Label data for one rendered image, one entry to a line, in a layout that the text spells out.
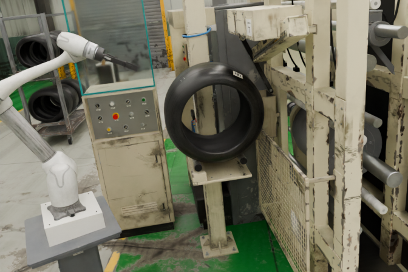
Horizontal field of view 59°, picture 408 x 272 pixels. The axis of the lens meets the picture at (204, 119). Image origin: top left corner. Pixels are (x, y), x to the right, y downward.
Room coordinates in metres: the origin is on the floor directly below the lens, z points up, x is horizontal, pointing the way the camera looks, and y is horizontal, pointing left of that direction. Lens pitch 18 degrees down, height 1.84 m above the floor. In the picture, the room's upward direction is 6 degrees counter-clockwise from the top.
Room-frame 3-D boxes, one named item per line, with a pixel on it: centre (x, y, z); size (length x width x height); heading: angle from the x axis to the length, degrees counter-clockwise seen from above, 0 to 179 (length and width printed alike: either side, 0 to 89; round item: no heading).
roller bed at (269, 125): (2.41, -0.41, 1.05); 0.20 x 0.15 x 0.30; 6
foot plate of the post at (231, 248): (2.40, -0.01, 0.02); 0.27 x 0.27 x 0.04; 6
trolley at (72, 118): (5.69, 2.29, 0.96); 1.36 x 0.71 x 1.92; 176
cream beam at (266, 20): (2.05, -0.36, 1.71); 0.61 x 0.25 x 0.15; 6
